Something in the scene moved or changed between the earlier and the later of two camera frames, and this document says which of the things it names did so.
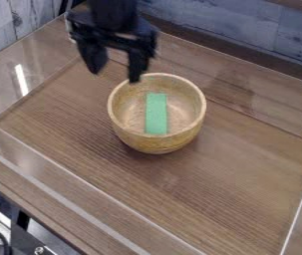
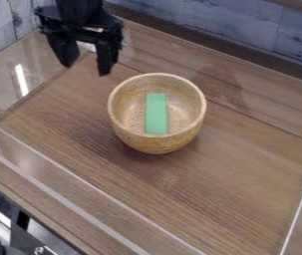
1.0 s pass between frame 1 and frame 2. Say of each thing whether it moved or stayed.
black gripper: moved
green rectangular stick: stayed
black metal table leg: stayed
